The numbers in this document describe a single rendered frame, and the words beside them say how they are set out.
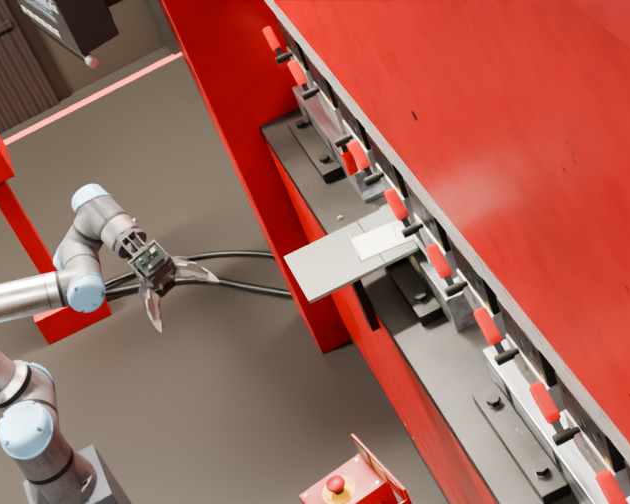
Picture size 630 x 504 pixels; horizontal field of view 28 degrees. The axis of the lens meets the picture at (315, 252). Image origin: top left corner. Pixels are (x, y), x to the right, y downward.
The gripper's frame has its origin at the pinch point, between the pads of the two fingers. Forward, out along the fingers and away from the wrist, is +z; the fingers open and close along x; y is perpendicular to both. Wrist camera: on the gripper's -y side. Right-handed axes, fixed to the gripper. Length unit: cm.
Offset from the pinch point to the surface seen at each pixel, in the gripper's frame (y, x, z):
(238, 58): -55, 60, -73
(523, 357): 33, 30, 61
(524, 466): -1, 24, 67
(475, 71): 98, 36, 47
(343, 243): -25.5, 36.4, 0.4
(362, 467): -25.6, 5.0, 40.4
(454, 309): -18, 41, 31
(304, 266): -24.7, 26.4, -1.4
